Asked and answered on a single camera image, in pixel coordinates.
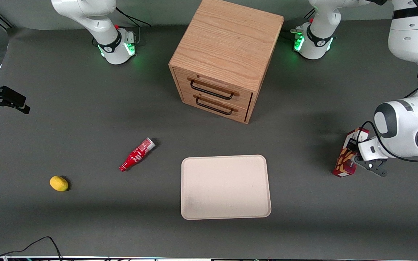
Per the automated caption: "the red plaid cookie box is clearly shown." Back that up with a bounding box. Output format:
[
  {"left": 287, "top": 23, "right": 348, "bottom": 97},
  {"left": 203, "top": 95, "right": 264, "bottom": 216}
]
[{"left": 332, "top": 128, "right": 370, "bottom": 178}]

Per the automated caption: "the white rectangular tray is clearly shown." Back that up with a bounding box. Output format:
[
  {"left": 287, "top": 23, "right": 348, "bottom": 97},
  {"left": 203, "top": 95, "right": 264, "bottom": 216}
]
[{"left": 181, "top": 155, "right": 272, "bottom": 220}]

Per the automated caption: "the wooden drawer cabinet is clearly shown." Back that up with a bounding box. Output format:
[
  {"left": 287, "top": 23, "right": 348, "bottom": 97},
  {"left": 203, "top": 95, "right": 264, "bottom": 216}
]
[{"left": 168, "top": 0, "right": 284, "bottom": 124}]

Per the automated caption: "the red cola bottle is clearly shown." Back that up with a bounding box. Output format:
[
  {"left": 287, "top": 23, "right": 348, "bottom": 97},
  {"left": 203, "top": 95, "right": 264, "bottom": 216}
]
[{"left": 119, "top": 137, "right": 156, "bottom": 172}]

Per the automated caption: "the yellow lemon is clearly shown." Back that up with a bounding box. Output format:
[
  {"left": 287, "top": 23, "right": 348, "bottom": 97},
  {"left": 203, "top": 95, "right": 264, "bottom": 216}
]
[{"left": 49, "top": 176, "right": 69, "bottom": 192}]

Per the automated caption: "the dark wrist camera bracket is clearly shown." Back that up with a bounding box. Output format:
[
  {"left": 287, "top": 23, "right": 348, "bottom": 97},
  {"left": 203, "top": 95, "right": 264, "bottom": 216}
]
[{"left": 354, "top": 155, "right": 388, "bottom": 177}]

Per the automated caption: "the left arm base cable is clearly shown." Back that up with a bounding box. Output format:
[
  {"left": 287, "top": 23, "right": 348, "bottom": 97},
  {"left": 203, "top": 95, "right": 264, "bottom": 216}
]
[{"left": 281, "top": 27, "right": 302, "bottom": 41}]

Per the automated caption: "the wooden drawer with black handle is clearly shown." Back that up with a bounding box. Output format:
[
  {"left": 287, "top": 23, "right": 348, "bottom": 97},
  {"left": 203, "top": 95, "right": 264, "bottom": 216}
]
[
  {"left": 181, "top": 89, "right": 250, "bottom": 123},
  {"left": 174, "top": 67, "right": 254, "bottom": 110}
]

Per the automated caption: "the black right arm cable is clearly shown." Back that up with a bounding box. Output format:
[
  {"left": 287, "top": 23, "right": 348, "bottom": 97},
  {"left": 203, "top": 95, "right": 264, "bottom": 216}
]
[{"left": 116, "top": 7, "right": 152, "bottom": 46}]

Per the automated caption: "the black loose cable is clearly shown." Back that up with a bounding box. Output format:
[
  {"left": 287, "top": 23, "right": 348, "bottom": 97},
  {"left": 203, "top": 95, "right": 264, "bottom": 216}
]
[{"left": 0, "top": 236, "right": 63, "bottom": 261}]

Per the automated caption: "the black camera on stand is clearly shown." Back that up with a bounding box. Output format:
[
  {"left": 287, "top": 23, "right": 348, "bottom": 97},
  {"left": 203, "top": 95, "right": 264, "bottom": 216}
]
[{"left": 0, "top": 74, "right": 31, "bottom": 116}]

